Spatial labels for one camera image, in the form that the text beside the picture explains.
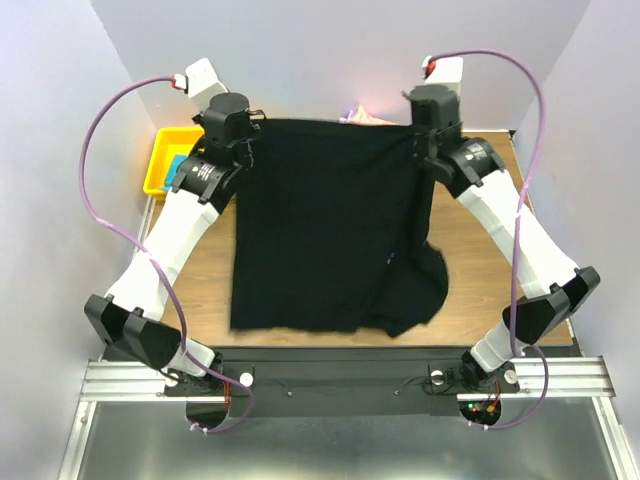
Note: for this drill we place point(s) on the yellow plastic bin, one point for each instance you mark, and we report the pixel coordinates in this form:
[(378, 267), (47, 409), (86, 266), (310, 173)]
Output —
[(170, 143)]

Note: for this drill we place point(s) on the pink folded t-shirt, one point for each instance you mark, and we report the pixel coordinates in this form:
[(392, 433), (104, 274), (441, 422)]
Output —
[(361, 116)]

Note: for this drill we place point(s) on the black t-shirt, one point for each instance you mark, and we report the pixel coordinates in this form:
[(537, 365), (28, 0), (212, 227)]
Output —
[(332, 223)]

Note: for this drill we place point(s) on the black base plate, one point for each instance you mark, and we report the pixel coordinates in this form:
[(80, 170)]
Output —
[(360, 381)]

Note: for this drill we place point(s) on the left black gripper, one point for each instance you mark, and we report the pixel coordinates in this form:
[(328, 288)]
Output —
[(254, 128)]

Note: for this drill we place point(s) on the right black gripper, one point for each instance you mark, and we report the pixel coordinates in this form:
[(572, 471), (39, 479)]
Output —
[(425, 148)]

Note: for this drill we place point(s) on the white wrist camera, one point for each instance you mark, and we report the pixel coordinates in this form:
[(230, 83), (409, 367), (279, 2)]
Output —
[(447, 72), (200, 83)]

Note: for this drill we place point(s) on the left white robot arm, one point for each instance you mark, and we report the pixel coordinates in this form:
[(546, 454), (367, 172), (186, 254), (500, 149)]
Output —
[(129, 315)]

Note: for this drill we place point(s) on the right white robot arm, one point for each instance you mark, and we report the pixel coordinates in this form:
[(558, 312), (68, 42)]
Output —
[(547, 286)]

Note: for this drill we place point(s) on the aluminium frame rail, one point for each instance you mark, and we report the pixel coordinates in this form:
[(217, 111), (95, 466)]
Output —
[(126, 429)]

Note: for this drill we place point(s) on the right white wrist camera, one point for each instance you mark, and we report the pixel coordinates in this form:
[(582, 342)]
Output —
[(447, 72)]

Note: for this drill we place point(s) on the teal t-shirt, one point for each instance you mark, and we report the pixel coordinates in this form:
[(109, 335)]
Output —
[(177, 160)]

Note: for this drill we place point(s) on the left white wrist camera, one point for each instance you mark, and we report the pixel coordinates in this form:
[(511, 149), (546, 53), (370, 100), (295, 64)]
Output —
[(200, 83)]

